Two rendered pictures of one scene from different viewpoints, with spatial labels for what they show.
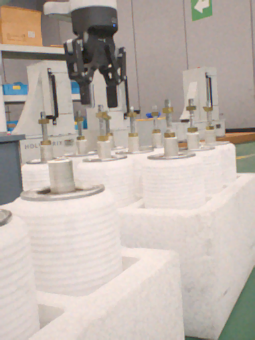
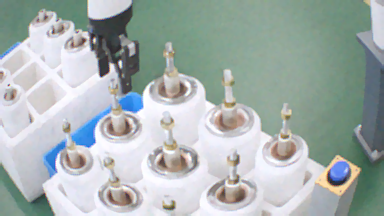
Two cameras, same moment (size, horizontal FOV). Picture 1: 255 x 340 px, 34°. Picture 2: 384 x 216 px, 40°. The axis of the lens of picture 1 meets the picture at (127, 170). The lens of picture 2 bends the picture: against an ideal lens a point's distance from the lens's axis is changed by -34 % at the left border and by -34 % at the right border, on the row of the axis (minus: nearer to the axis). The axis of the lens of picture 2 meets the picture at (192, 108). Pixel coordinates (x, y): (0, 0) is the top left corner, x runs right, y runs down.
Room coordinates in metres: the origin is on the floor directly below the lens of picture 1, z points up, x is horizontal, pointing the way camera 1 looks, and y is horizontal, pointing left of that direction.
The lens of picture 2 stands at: (1.13, -0.76, 0.98)
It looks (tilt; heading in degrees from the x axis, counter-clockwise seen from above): 38 degrees down; 111
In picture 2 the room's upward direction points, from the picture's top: 5 degrees counter-clockwise
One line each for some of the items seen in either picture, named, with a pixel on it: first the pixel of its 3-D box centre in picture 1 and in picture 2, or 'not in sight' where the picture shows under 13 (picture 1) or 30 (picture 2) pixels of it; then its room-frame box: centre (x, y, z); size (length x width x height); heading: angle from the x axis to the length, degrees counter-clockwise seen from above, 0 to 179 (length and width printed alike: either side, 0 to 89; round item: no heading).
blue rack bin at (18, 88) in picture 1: (8, 89); not in sight; (5.95, 1.56, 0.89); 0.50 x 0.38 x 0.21; 43
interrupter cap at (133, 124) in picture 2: (105, 159); (119, 127); (0.70, 0.04, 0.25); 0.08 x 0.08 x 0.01
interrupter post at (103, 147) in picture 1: (104, 151); (118, 120); (0.70, 0.04, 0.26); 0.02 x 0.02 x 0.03
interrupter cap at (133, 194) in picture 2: (193, 149); (119, 197); (0.76, -0.12, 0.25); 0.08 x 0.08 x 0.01
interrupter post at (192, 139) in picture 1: (193, 142); (117, 191); (0.76, -0.12, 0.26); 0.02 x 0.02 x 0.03
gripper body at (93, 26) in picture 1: (95, 38); (109, 25); (0.71, 0.03, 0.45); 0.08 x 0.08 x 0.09
